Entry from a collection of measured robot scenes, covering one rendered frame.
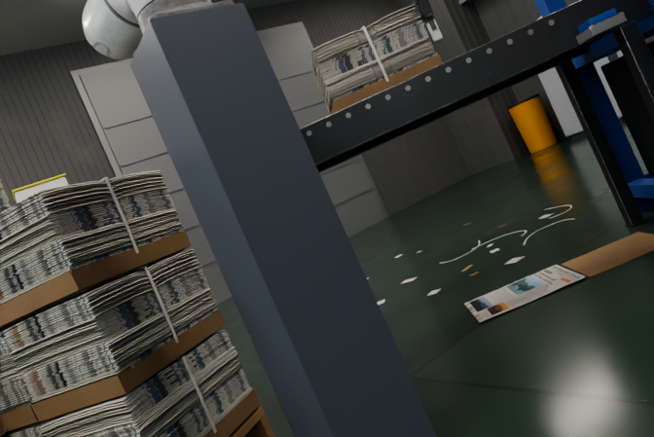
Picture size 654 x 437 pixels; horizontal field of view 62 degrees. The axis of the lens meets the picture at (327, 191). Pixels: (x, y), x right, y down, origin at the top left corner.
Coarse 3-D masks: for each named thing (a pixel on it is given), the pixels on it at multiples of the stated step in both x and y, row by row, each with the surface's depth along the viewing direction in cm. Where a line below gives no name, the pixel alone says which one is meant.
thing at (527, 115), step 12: (516, 108) 739; (528, 108) 732; (540, 108) 734; (516, 120) 748; (528, 120) 734; (540, 120) 732; (528, 132) 739; (540, 132) 733; (552, 132) 738; (528, 144) 747; (540, 144) 735; (552, 144) 734
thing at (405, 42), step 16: (400, 16) 176; (416, 16) 176; (384, 32) 176; (400, 32) 176; (416, 32) 176; (384, 48) 176; (400, 48) 176; (416, 48) 175; (432, 48) 175; (400, 64) 175
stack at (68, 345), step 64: (64, 192) 117; (128, 192) 133; (0, 256) 120; (64, 256) 111; (192, 256) 144; (64, 320) 115; (128, 320) 119; (192, 320) 135; (0, 384) 126; (64, 384) 118; (192, 384) 127
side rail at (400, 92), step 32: (608, 0) 158; (640, 0) 157; (512, 32) 160; (544, 32) 159; (576, 32) 159; (608, 32) 159; (448, 64) 162; (480, 64) 161; (512, 64) 160; (384, 96) 163; (416, 96) 163; (448, 96) 162; (320, 128) 165; (352, 128) 164; (384, 128) 163; (320, 160) 165
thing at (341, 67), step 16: (352, 32) 176; (320, 48) 176; (336, 48) 176; (352, 48) 176; (320, 64) 175; (336, 64) 176; (352, 64) 176; (368, 64) 175; (320, 80) 182; (336, 80) 175; (352, 80) 175; (368, 80) 175; (336, 96) 175
